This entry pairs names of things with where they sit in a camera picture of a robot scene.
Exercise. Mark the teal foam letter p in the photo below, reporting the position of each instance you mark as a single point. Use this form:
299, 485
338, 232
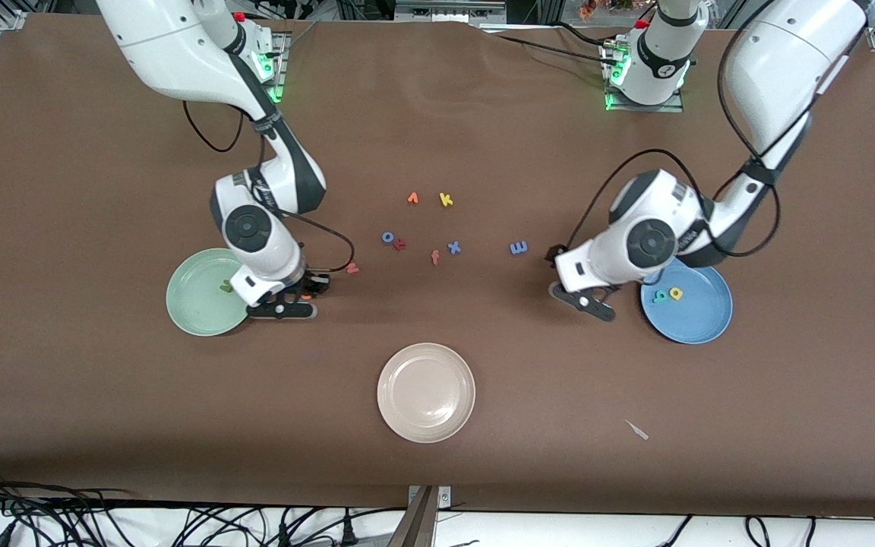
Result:
660, 297

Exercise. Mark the orange flowers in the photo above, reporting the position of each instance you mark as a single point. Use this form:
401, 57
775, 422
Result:
589, 9

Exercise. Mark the blue foam letter m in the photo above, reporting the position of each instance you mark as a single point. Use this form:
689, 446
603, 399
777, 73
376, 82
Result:
518, 248

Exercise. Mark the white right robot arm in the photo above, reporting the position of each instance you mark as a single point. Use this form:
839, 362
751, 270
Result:
172, 45

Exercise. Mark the blue plate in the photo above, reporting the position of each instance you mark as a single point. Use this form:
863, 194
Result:
696, 319

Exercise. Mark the grey metal frame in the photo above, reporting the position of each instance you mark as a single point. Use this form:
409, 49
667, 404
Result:
449, 11

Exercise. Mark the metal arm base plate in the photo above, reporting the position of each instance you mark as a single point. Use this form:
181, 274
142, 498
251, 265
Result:
646, 109
280, 68

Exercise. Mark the black power plug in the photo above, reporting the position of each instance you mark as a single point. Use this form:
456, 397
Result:
346, 532

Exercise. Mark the beige plate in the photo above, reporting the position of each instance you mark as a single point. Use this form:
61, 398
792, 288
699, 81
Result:
426, 393

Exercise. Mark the small grey paper scrap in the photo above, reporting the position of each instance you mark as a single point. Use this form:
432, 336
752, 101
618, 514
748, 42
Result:
637, 430

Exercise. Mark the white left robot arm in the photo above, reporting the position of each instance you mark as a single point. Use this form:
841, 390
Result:
779, 61

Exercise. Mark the metal table bracket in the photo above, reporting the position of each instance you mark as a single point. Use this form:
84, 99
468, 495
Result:
418, 524

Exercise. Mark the green plate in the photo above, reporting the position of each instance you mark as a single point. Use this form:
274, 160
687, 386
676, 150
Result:
194, 304

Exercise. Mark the brown table mat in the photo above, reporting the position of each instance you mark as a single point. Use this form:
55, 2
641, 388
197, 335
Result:
559, 380

